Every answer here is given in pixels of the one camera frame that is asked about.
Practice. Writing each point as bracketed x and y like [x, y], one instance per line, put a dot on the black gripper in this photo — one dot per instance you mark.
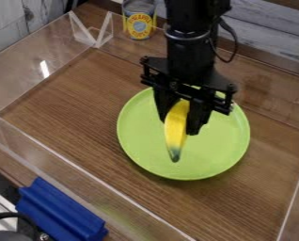
[184, 75]

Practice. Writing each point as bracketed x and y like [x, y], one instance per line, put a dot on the yellow toy banana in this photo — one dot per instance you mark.
[175, 133]

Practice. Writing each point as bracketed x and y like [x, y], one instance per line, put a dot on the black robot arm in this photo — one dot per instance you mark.
[192, 18]

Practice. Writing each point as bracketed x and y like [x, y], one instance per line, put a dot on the green round plate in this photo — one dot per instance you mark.
[208, 154]

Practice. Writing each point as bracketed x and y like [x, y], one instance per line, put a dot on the yellow labelled tin can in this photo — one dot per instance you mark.
[139, 18]

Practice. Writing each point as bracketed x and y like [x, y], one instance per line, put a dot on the blue plastic clamp block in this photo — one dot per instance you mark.
[64, 219]

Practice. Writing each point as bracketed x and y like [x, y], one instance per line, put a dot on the clear acrylic enclosure wall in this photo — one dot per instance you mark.
[57, 136]

